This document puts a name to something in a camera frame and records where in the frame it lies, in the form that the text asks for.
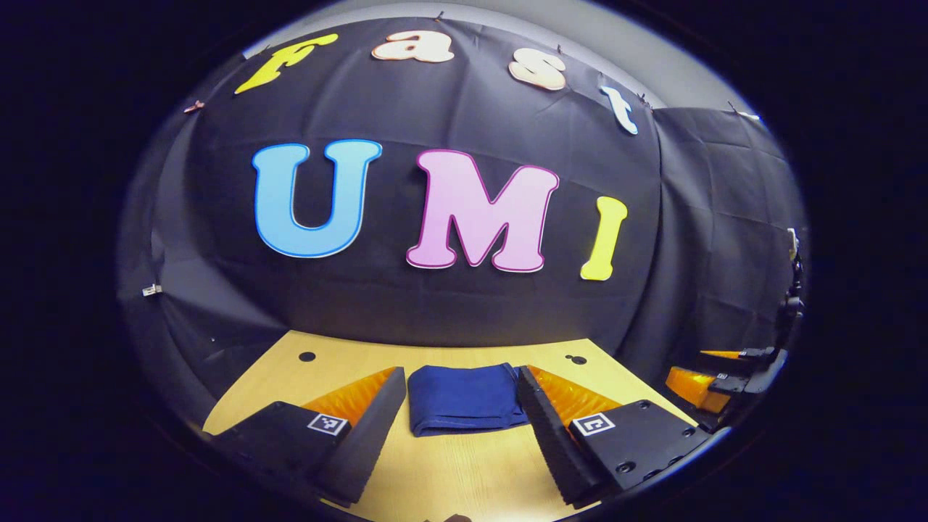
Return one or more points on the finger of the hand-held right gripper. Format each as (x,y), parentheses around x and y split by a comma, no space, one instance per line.
(754,354)
(692,388)

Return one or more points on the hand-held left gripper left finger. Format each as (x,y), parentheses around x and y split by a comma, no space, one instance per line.
(377,428)

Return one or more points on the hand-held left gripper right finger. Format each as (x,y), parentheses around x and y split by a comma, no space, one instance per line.
(547,435)

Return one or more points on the blue jeans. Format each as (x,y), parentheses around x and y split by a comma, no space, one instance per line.
(464,399)

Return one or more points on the black backdrop cloth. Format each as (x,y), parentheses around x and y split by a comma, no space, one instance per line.
(435,304)

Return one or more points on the white cloth clip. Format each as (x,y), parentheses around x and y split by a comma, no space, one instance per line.
(152,290)

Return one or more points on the pink cloth clip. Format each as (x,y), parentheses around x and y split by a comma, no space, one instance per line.
(193,106)

